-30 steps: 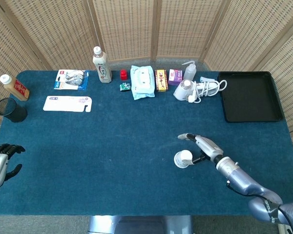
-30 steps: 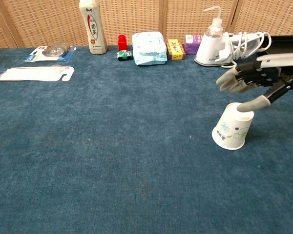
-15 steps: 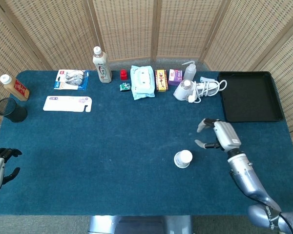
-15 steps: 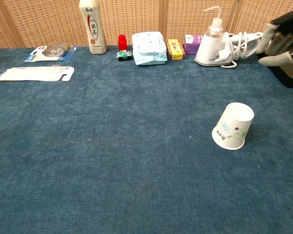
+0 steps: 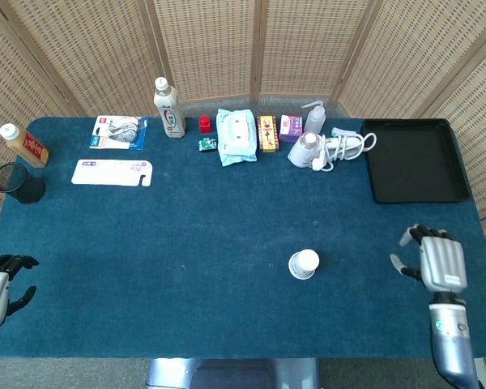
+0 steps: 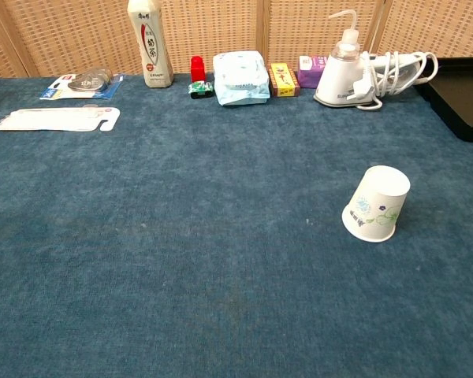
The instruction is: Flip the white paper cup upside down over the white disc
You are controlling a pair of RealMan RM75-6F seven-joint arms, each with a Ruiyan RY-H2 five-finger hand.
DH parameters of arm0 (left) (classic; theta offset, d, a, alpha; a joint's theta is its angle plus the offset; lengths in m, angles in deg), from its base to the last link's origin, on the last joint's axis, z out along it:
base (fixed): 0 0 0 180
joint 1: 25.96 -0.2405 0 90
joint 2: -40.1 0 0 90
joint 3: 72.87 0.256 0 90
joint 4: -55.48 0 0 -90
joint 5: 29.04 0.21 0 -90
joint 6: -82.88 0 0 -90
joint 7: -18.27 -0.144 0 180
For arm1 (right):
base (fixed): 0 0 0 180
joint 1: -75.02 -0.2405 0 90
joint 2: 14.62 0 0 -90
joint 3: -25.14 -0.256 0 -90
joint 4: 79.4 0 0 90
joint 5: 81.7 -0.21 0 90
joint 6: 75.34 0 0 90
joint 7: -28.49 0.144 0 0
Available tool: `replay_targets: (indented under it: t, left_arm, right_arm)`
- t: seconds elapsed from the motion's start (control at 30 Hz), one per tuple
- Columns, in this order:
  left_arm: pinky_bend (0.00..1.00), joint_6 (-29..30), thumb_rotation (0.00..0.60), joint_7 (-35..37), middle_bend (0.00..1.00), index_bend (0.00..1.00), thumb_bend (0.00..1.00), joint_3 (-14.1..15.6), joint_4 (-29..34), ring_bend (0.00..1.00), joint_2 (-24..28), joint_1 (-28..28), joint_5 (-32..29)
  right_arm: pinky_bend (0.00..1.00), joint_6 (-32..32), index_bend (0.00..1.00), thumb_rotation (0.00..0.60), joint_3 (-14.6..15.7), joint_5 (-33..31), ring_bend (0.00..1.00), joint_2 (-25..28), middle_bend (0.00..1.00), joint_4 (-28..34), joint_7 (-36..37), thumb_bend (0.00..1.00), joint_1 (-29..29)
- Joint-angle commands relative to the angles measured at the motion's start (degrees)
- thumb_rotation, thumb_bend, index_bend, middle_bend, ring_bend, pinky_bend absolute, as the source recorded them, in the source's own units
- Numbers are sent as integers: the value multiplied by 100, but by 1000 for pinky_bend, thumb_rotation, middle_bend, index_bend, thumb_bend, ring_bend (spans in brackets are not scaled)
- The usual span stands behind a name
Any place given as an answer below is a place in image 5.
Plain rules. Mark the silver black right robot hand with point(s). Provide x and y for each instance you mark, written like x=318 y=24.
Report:
x=443 y=263

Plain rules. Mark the black mesh pen cup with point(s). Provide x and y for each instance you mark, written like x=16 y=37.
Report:
x=24 y=188

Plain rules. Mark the black rectangular tray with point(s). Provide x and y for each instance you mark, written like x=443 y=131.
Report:
x=413 y=162

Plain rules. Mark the brown drink bottle red label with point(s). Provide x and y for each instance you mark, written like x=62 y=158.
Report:
x=28 y=148

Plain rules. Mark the flat white card package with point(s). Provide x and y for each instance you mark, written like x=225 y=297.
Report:
x=105 y=172

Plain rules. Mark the white hair dryer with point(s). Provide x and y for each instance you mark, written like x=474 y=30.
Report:
x=301 y=154

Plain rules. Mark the clear plastic wash bottle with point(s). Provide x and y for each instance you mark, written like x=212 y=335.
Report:
x=315 y=119

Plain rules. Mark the blue table cloth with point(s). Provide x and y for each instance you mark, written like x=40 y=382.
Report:
x=186 y=243

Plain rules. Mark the purple and white box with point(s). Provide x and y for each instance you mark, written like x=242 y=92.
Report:
x=289 y=127

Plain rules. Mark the blue packaged earphones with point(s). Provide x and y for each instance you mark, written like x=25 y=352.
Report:
x=117 y=131

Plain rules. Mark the yellow and red box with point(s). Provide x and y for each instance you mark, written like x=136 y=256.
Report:
x=268 y=133

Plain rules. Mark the light blue wet wipes pack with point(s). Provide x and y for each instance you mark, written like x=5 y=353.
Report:
x=237 y=138

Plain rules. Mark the blue-grey robot torso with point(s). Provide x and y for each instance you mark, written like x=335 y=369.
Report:
x=227 y=374

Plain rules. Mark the milk tea plastic bottle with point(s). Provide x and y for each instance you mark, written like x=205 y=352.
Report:
x=169 y=117

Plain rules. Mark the woven bamboo folding screen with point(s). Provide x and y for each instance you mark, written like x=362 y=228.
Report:
x=308 y=40

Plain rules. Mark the small green black box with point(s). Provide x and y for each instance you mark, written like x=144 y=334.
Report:
x=207 y=144

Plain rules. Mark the small red stamp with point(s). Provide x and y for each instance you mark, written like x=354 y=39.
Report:
x=205 y=125

